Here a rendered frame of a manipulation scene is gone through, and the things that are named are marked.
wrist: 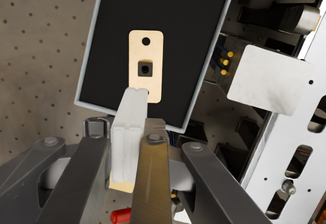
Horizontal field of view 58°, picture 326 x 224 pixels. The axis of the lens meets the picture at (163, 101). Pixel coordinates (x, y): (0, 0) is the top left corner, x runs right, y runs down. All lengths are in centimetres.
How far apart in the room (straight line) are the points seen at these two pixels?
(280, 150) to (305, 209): 15
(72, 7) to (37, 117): 33
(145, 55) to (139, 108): 18
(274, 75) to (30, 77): 66
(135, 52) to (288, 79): 21
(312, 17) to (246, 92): 12
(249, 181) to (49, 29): 61
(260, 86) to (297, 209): 34
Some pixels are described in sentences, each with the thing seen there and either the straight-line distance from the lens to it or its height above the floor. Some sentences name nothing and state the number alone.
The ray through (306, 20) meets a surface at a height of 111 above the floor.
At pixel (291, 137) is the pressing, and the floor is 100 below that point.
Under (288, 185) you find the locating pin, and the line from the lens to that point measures 64.
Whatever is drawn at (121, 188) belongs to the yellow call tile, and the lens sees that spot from 41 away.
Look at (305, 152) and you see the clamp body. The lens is 99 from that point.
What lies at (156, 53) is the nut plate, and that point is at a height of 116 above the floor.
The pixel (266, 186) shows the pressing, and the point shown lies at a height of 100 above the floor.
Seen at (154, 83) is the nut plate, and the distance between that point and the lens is 35.
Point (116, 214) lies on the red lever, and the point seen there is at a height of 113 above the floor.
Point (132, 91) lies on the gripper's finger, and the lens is 19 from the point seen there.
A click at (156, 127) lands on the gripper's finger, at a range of 16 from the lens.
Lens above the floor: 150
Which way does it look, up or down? 72 degrees down
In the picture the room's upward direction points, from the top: 178 degrees clockwise
